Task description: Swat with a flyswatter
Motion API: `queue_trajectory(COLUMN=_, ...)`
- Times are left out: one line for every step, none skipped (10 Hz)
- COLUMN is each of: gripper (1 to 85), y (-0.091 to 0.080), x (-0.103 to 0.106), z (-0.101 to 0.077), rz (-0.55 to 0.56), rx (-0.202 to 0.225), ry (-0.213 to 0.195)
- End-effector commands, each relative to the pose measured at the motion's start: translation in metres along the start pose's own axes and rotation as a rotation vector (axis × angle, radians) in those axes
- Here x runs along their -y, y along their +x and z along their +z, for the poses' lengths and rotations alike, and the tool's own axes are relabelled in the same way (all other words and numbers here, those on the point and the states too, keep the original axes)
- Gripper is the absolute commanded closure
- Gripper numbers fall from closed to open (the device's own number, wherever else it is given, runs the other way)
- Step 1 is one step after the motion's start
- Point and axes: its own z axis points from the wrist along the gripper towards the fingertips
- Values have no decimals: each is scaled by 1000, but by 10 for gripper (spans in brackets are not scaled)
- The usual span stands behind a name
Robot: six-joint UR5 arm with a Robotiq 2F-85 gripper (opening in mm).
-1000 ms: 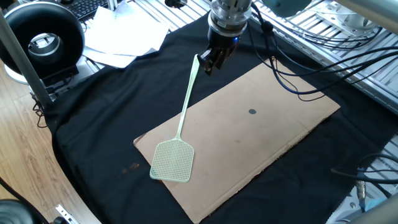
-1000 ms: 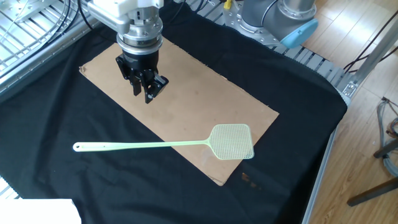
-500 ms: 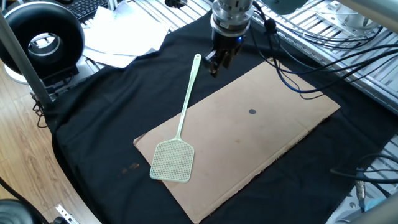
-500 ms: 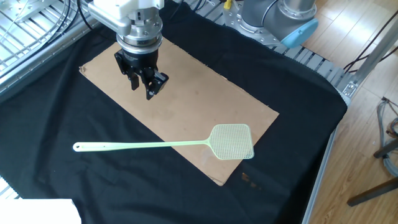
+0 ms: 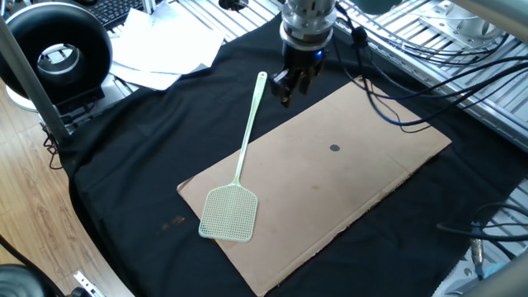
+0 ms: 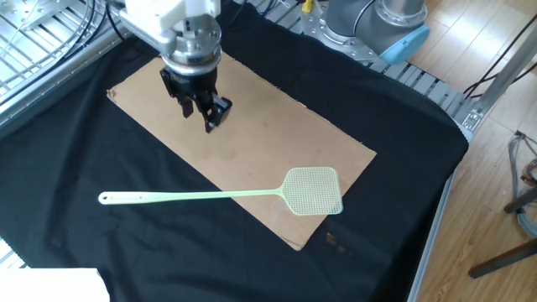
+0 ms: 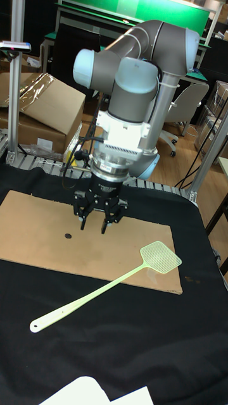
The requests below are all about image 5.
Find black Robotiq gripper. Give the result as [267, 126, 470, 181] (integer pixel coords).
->
[270, 40, 330, 109]

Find pale green plastic flyswatter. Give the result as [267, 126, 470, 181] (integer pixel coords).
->
[198, 71, 268, 243]

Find brown cardboard sheet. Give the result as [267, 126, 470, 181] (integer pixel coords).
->
[176, 75, 453, 297]

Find white paper sheet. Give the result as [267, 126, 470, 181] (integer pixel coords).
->
[113, 0, 226, 76]
[109, 61, 210, 92]

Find black table cloth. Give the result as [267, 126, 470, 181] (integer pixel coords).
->
[59, 14, 528, 297]

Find black computer keyboard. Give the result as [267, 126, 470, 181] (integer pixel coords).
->
[84, 0, 145, 30]

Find black round object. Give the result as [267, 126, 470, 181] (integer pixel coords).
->
[0, 263, 54, 297]

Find black gripper cable bundle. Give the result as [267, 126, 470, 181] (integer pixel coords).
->
[332, 2, 528, 134]

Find silver metal bracket plate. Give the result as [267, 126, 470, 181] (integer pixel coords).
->
[419, 0, 512, 42]

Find black ring-shaped device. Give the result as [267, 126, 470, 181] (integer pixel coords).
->
[0, 2, 113, 115]

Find black cables with metal plug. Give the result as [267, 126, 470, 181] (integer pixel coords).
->
[436, 200, 528, 281]

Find aluminium frame post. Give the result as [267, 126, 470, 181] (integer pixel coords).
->
[455, 250, 528, 297]
[0, 16, 71, 144]

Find white metal bracket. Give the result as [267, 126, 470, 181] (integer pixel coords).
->
[73, 271, 106, 297]

